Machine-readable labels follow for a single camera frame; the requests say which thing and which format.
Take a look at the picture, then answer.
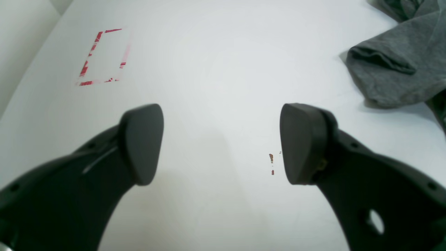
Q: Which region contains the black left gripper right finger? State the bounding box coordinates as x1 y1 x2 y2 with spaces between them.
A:
280 103 446 251

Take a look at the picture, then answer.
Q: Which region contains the red tape rectangle marking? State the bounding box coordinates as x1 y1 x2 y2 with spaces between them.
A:
76 27 134 87

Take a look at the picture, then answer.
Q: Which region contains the grey T-shirt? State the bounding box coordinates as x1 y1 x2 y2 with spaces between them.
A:
346 0 446 128

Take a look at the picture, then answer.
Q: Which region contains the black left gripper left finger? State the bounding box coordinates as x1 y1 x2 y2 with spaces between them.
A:
0 104 164 251

